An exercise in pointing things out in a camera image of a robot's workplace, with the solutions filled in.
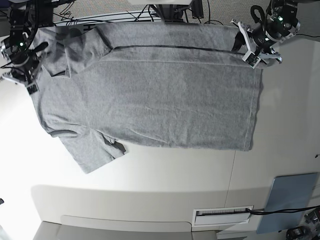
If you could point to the black device bottom right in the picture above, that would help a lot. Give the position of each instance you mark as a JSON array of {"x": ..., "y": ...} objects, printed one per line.
[{"x": 299, "y": 233}]

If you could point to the white cable grommet tray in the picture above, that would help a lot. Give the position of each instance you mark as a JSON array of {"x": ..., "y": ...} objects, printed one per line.
[{"x": 212, "y": 217}]

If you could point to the central camera stand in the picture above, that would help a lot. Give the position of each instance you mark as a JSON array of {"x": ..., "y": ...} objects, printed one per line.
[{"x": 177, "y": 13}]

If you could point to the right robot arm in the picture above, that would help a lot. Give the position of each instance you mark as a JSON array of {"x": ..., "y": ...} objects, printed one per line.
[{"x": 25, "y": 18}]

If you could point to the grey T-shirt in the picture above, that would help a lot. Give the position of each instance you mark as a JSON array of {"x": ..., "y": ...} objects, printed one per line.
[{"x": 152, "y": 84}]

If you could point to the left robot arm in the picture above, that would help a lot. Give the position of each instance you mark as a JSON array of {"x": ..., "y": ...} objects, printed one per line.
[{"x": 275, "y": 24}]

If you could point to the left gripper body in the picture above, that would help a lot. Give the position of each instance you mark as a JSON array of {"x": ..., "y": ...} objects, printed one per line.
[{"x": 263, "y": 43}]

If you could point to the blue-grey board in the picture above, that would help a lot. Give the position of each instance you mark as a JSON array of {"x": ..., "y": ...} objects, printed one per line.
[{"x": 287, "y": 192}]

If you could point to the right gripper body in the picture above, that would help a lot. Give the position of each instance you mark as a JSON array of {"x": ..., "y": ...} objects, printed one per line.
[{"x": 23, "y": 69}]

